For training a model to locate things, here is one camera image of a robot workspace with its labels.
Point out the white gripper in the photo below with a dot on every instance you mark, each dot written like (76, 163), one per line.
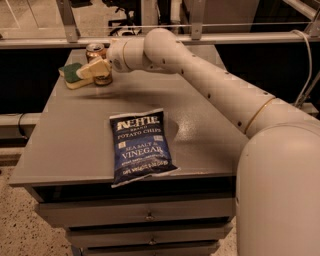
(115, 56)

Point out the orange soda can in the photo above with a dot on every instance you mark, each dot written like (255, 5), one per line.
(94, 50)

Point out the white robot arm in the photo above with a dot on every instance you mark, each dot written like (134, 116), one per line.
(278, 174)

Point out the green and yellow sponge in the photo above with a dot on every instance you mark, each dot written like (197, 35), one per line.
(72, 80)

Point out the blue Kettle chips bag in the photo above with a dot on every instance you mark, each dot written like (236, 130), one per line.
(140, 147)

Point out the grey drawer cabinet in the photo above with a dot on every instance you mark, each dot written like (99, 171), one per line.
(68, 167)

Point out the top drawer knob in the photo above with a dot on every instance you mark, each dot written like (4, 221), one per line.
(149, 217)

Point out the drawer knob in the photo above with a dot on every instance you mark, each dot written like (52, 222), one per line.
(149, 217)
(152, 242)

